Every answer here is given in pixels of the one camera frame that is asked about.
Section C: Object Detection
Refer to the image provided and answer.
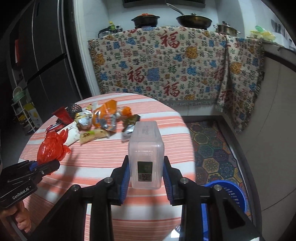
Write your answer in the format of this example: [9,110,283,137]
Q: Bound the red plastic bag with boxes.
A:
[37,129,71,165]

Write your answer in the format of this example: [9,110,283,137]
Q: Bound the crumpled foil ball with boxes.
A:
[122,124,135,138]

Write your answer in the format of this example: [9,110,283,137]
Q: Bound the clear plastic container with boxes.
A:
[128,121,165,190]

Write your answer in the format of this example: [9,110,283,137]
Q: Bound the red snack wrapper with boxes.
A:
[53,106,74,125]

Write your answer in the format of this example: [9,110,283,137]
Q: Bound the beige snack packet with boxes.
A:
[79,128,109,145]

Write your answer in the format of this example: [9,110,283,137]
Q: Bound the colourful hexagon floor mat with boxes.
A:
[186,120,252,219]

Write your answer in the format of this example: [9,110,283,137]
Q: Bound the patterned blanket with characters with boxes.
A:
[88,27,264,133]

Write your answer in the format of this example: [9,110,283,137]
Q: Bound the black mesh foam net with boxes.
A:
[65,103,82,120]

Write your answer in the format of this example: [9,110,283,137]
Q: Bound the blue plastic trash basket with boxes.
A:
[201,180,248,241]

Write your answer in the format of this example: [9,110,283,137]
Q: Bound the striped pink tablecloth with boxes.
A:
[18,92,196,241]

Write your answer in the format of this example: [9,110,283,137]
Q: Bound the orange wrapper piece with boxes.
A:
[121,106,132,118]

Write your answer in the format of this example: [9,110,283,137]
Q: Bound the black refrigerator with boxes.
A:
[3,1,91,122]

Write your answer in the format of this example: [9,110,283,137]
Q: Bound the silver foil wrapper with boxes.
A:
[74,109,92,131]

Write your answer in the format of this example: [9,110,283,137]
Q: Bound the orange white plastic bag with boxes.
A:
[92,99,117,132]

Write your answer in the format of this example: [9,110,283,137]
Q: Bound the white paper wrapper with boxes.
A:
[57,121,80,146]

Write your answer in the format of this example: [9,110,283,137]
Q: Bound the steel pot with lid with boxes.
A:
[213,21,241,37]

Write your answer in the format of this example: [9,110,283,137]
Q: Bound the person's left hand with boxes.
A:
[1,201,32,233]

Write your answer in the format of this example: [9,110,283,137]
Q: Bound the yellow green items on counter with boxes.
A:
[250,25,276,42]

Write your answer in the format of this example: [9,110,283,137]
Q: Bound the black frying pan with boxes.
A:
[166,3,212,30]

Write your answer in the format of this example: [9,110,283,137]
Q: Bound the black clay pot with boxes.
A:
[132,14,160,29]

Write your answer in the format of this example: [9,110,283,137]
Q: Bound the white storage rack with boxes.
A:
[11,86,43,135]

